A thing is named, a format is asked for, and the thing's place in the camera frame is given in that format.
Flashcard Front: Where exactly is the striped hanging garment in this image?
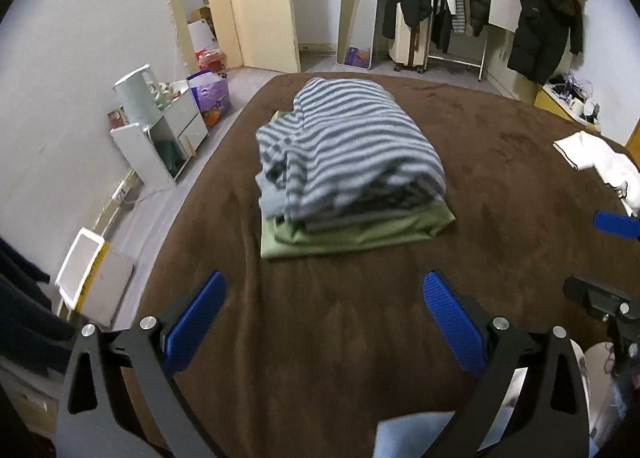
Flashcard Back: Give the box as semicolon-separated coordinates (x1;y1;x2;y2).
451;0;469;34

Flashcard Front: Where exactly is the white box yellow side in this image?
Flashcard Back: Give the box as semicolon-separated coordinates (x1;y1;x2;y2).
54;227;136;329

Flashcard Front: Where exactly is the green folded cloth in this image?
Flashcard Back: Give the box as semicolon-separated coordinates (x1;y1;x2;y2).
260;93;456;260

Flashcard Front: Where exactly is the black jacket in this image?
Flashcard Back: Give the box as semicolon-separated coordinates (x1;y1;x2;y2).
379;0;433;39

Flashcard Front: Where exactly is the white clothes rack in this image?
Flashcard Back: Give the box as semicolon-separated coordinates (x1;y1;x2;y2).
420;0;493;82

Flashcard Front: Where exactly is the red bag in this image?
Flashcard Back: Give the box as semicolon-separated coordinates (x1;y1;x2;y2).
197;51;227;72

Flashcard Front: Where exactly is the cream wardrobe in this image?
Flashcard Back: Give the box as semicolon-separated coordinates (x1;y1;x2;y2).
197;0;301;74

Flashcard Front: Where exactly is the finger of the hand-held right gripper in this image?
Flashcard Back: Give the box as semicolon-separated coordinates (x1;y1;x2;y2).
563;274;640;379
593;211;640;240

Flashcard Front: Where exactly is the white cabinet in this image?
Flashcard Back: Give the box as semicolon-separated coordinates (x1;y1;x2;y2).
110;106;210;186

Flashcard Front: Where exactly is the black hanging coat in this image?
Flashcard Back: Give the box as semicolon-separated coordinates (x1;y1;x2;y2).
506;0;586;85

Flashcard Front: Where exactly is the black hanging garment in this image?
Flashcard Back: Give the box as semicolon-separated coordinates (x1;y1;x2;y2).
431;0;453;54

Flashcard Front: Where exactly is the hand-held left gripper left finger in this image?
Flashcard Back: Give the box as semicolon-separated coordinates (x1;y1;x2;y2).
56;270;227;458

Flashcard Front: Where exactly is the purple bag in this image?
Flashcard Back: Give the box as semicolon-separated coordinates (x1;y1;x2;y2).
186;71;232;114

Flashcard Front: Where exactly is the pale green appliance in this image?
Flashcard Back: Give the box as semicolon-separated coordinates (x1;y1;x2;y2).
112;63;166;129

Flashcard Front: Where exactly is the beige suitcase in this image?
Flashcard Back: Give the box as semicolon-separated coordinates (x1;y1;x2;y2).
390;1;433;75

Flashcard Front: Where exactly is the standing mirror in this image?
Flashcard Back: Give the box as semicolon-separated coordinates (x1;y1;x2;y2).
336;0;385;70

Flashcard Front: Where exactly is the white garment black trim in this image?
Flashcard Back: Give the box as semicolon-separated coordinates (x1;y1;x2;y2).
552;132;640;216

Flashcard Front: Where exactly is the grey striped hoodie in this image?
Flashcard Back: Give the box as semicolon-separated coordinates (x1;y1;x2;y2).
255;77;447;233

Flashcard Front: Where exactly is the yellow nightstand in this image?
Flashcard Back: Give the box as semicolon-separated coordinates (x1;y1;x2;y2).
534;83;602;134

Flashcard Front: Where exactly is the white cardboard box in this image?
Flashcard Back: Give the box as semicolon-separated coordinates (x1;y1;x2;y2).
187;18;221;55

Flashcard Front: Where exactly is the dark cloth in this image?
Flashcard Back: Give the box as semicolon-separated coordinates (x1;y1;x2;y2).
0;235;76;379

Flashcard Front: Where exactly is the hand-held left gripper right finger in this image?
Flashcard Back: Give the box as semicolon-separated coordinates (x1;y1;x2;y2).
423;270;591;458

